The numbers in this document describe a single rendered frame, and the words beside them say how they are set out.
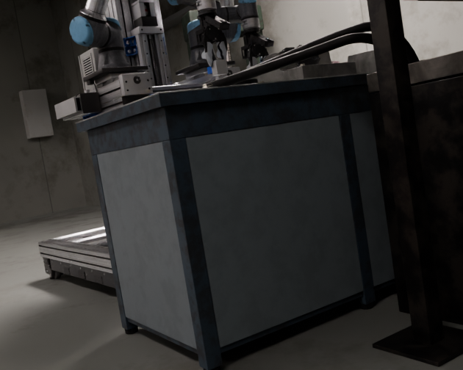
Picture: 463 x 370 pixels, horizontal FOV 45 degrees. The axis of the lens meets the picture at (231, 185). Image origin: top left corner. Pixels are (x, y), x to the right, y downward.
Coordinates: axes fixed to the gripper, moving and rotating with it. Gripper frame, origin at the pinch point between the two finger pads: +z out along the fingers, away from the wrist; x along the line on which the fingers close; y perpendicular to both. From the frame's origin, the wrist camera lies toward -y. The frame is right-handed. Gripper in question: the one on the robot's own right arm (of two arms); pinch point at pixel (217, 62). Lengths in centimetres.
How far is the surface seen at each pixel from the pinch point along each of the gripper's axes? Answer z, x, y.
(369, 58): 6, -53, -27
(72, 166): 32, -148, 676
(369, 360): 95, 16, -75
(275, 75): 9.2, -10.3, -20.7
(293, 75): 11.1, -10.3, -30.8
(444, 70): 20, -18, -85
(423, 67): 18, -18, -79
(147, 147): 29, 50, -32
